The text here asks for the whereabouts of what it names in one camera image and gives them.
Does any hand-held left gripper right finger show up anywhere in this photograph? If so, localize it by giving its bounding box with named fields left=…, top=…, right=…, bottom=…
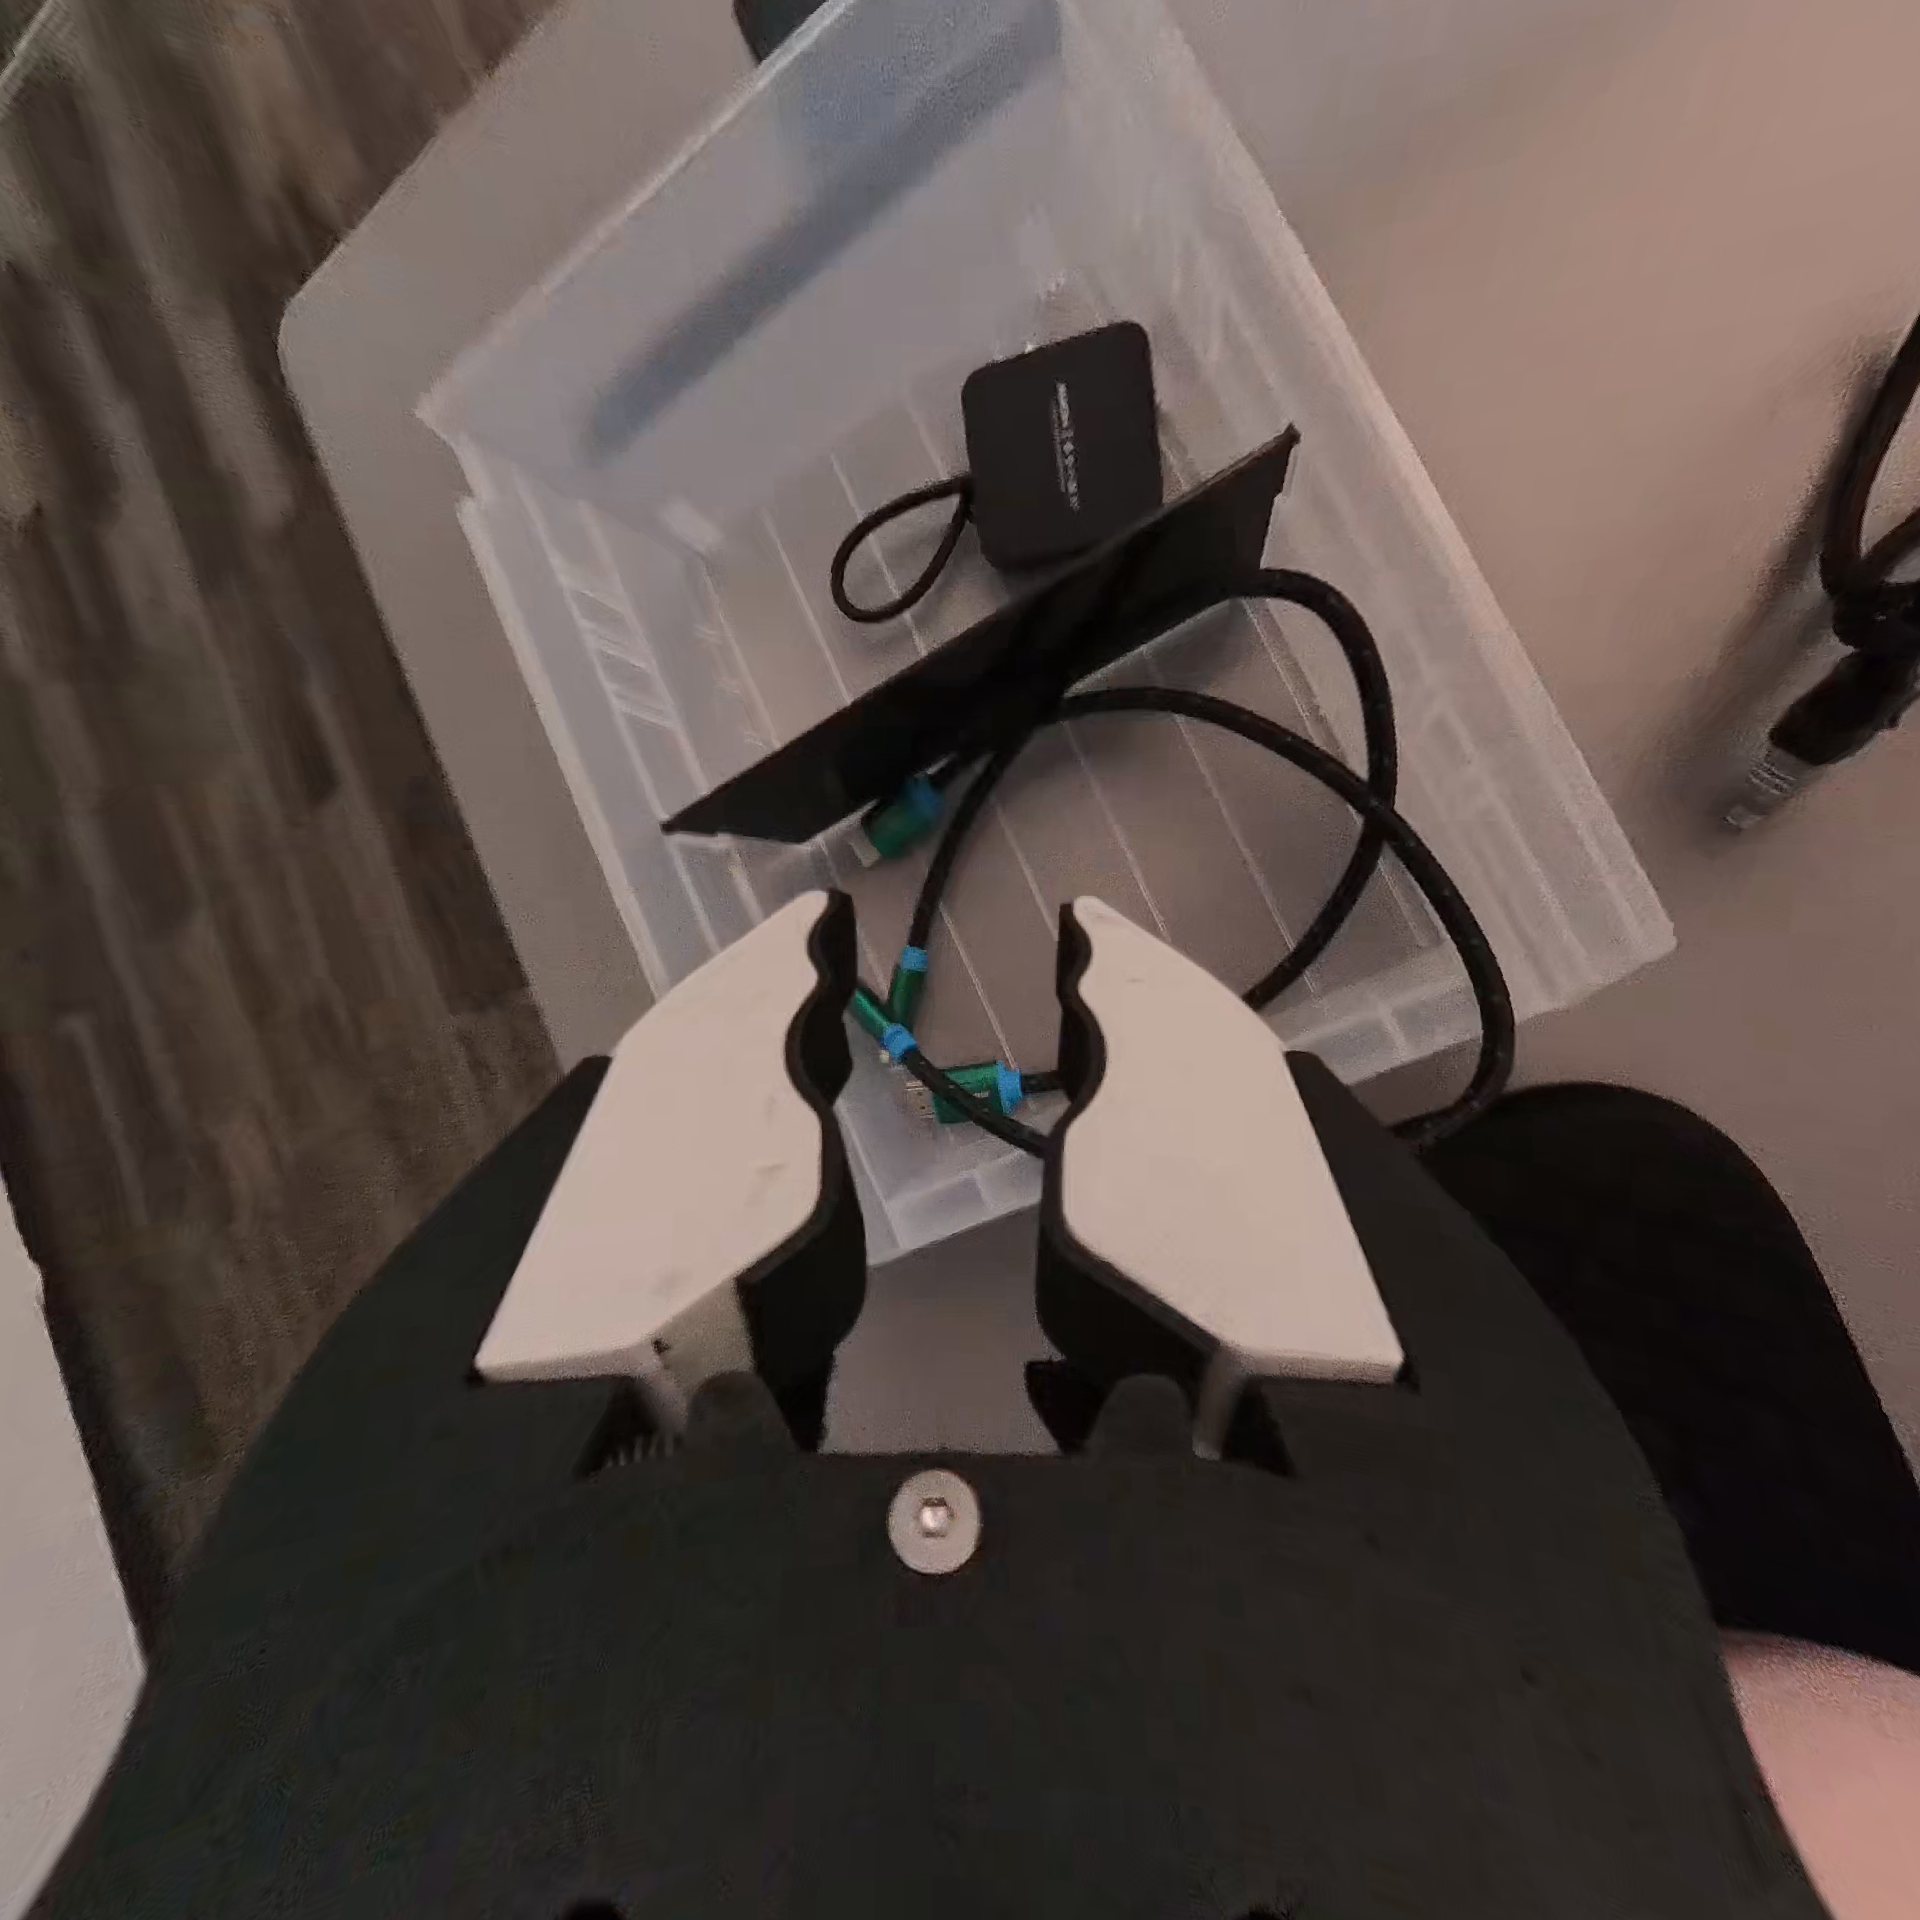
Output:
left=1032, top=897, right=1408, bottom=1461

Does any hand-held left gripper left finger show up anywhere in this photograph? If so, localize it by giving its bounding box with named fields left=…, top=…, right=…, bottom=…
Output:
left=474, top=886, right=873, bottom=1450

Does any green hdmi plug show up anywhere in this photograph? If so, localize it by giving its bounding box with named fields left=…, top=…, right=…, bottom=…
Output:
left=836, top=772, right=957, bottom=881

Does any black braided hdmi cable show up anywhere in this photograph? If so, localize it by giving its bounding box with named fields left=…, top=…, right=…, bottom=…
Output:
left=849, top=568, right=1521, bottom=1164

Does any black hdmi switch box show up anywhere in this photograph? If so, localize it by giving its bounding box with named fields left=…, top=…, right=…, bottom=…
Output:
left=960, top=320, right=1161, bottom=571

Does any clear plastic storage bin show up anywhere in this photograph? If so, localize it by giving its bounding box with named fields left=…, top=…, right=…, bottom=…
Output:
left=417, top=0, right=1679, bottom=1262

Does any dark divider panel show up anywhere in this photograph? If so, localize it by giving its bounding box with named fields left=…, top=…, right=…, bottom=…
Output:
left=660, top=424, right=1306, bottom=841

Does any black cable with grey plug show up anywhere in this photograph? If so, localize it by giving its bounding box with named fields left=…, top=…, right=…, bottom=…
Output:
left=1722, top=306, right=1920, bottom=835

